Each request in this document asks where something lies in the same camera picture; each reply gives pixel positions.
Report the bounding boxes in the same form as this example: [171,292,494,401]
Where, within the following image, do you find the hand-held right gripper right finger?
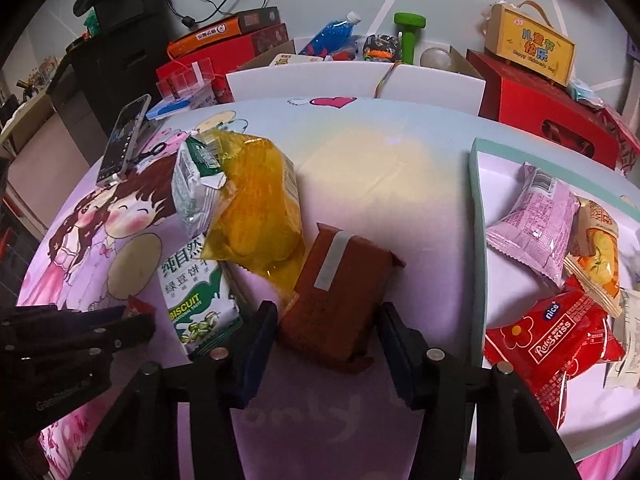
[376,301,581,480]

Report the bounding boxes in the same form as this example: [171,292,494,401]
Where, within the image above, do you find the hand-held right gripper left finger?
[70,300,278,480]

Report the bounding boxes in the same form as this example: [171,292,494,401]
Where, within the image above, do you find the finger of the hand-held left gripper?
[0,304,126,333]
[0,314,157,361]

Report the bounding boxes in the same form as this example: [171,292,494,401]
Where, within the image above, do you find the small red packet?
[126,296,157,318]

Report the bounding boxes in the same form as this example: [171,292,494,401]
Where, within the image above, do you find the red-brown packet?
[277,222,407,375]

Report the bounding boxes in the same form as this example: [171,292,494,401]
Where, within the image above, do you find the green white biscuit packet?
[157,232,244,360]

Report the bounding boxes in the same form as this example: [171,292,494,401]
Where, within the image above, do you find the teal shallow cardboard tray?
[470,137,640,463]

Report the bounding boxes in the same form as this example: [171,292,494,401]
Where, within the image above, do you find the yellow clear snack packet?
[205,130,307,281]

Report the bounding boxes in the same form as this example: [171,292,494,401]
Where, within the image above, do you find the red flower-print snack packet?
[482,290,626,431]

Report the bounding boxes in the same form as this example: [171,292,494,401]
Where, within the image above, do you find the green silver snack packet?
[171,135,228,241]

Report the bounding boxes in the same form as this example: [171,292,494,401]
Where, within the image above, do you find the lilac pink snack packet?
[486,162,581,289]

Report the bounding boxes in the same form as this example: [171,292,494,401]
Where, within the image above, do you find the orange printed snack packet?
[564,197,622,318]

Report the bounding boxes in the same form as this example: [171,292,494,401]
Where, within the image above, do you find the cream white snack packet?
[604,287,640,392]

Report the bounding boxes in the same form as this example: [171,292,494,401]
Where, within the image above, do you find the smartphone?
[96,94,152,187]

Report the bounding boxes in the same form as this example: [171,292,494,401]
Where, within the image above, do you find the blue white pack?
[146,82,218,121]

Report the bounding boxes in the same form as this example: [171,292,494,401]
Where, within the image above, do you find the black cabinet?
[47,0,171,136]

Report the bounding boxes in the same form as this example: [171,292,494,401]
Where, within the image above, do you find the clear plastic container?
[156,59,216,101]

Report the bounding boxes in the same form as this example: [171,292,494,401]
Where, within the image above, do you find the white cardboard box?
[225,40,487,116]

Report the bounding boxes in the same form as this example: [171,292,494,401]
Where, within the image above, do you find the red gift box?
[466,49,621,171]

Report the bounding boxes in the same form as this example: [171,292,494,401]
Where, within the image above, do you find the small yellow white box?
[270,52,326,67]

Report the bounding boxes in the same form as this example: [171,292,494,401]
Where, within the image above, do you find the colourful toy clutter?
[362,33,403,62]

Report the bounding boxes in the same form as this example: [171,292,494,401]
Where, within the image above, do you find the red cardboard box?
[156,24,291,103]

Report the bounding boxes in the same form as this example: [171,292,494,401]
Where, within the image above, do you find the green dumbbell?
[393,11,427,66]

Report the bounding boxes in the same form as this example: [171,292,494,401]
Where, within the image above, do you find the pink red patterned box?
[597,105,640,176]

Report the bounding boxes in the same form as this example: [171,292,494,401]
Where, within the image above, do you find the orange box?
[166,16,241,58]

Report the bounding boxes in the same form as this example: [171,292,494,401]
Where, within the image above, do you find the light blue wipes pack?
[567,80,603,108]

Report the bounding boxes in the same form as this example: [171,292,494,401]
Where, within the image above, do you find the blue plastic bottle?
[297,10,362,57]

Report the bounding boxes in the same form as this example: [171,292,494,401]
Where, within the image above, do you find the dark brown box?
[237,6,281,32]

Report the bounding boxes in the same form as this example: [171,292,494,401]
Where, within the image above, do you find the yellow gift box with handle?
[482,1,577,87]

